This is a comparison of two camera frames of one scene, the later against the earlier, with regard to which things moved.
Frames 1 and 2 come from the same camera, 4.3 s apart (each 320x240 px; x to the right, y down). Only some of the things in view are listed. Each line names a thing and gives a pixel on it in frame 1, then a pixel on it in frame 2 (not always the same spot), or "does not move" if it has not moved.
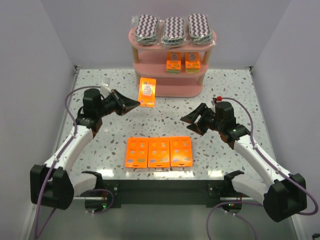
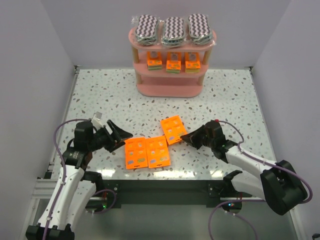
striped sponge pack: [146, 29] does not move
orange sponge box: [192, 62] does not move
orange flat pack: [137, 152] does not move
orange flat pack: [180, 151] → [173, 129]
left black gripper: [118, 102] → [110, 137]
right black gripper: [203, 120] → [201, 137]
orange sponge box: [173, 62] does not move
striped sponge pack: [200, 31] does not move
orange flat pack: [159, 150] does not move
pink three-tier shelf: [178, 70] does not move
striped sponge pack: [174, 32] does not move
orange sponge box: [147, 92] → [154, 63]
